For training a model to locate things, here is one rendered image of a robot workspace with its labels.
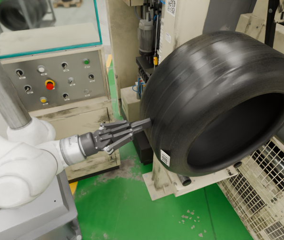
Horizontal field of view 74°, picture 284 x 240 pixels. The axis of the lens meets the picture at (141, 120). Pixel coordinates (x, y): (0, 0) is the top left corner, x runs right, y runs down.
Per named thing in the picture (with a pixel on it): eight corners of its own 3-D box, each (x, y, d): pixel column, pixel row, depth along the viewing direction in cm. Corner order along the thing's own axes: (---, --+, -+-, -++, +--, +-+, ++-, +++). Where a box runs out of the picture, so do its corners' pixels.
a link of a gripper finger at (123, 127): (102, 142, 64) (101, 139, 65) (132, 130, 66) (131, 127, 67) (98, 135, 61) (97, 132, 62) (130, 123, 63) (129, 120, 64)
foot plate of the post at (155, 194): (142, 175, 187) (142, 173, 184) (166, 166, 193) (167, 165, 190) (152, 201, 169) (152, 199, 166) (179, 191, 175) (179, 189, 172)
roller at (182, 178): (152, 130, 107) (159, 125, 106) (156, 133, 111) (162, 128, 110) (181, 185, 84) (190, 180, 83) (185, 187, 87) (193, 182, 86)
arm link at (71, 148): (59, 133, 61) (77, 127, 62) (71, 149, 67) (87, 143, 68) (60, 155, 55) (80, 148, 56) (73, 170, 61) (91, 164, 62)
